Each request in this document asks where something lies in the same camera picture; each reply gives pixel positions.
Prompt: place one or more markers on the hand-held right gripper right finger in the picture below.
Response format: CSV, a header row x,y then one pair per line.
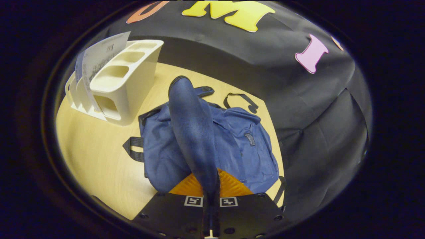
x,y
245,215

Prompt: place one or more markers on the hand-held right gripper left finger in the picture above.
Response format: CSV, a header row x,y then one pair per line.
x,y
172,215

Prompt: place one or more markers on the blue schoolbag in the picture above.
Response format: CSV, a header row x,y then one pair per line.
x,y
239,146

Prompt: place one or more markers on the cream plastic bookshelf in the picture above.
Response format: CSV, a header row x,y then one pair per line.
x,y
132,83

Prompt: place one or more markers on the black backdrop cloth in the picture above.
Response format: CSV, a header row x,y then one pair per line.
x,y
265,76

